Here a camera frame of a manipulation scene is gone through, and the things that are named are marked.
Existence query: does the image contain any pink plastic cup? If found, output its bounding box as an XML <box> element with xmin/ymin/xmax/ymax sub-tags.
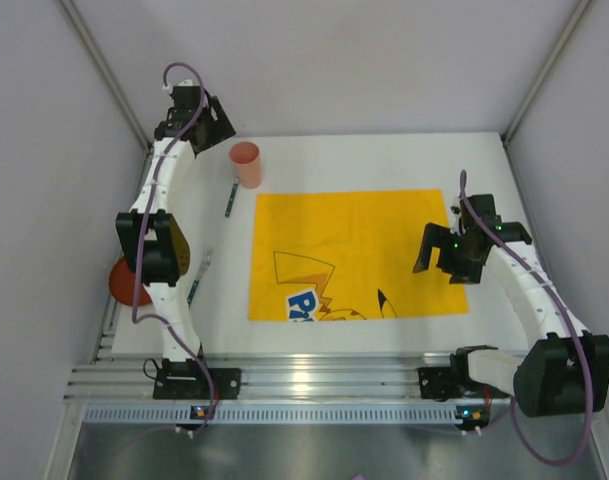
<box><xmin>229</xmin><ymin>141</ymin><xmax>262</xmax><ymax>189</ymax></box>

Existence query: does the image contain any yellow cartoon placemat cloth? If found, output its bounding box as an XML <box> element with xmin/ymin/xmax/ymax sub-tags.
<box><xmin>248</xmin><ymin>189</ymin><xmax>469</xmax><ymax>323</ymax></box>

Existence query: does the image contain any green handled fork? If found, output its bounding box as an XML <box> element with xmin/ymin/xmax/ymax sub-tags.
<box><xmin>187</xmin><ymin>247</ymin><xmax>213</xmax><ymax>305</ymax></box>

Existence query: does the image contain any red plate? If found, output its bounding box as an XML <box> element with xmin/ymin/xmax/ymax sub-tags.
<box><xmin>108</xmin><ymin>256</ymin><xmax>135</xmax><ymax>306</ymax></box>

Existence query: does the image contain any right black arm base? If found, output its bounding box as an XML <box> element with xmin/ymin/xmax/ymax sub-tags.
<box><xmin>417</xmin><ymin>367</ymin><xmax>492</xmax><ymax>402</ymax></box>

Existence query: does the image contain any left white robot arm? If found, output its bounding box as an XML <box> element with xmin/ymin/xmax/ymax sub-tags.
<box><xmin>115</xmin><ymin>80</ymin><xmax>235</xmax><ymax>363</ymax></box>

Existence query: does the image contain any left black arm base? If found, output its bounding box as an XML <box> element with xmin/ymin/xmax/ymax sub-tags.
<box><xmin>142</xmin><ymin>358</ymin><xmax>242</xmax><ymax>401</ymax></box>

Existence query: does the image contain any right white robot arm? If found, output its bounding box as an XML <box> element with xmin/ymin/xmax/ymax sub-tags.
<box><xmin>413</xmin><ymin>194</ymin><xmax>609</xmax><ymax>418</ymax></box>

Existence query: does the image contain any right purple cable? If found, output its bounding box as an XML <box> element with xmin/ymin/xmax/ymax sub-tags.
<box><xmin>457</xmin><ymin>168</ymin><xmax>598</xmax><ymax>469</ymax></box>

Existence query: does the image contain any purple cable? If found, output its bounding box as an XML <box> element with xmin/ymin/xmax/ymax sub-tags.
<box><xmin>457</xmin><ymin>168</ymin><xmax>598</xmax><ymax>469</ymax></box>
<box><xmin>131</xmin><ymin>62</ymin><xmax>220</xmax><ymax>431</ymax></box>

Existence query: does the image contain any aluminium mounting rail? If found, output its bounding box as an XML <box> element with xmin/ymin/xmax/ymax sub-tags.
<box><xmin>64</xmin><ymin>352</ymin><xmax>449</xmax><ymax>403</ymax></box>

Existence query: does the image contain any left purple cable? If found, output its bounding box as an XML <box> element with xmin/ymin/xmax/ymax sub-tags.
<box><xmin>131</xmin><ymin>62</ymin><xmax>220</xmax><ymax>431</ymax></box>

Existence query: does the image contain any perforated metal cable tray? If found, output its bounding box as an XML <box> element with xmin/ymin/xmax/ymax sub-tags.
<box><xmin>84</xmin><ymin>402</ymin><xmax>487</xmax><ymax>425</ymax></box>

